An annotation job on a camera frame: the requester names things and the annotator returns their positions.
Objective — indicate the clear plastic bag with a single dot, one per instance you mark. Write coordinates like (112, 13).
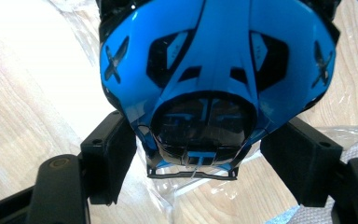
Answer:
(163, 194)

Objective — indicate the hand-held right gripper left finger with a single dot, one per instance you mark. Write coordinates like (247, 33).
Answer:
(112, 155)

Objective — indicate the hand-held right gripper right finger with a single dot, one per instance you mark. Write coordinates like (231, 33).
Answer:
(298, 161)

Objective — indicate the blue toy car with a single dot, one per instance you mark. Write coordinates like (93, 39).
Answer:
(217, 62)

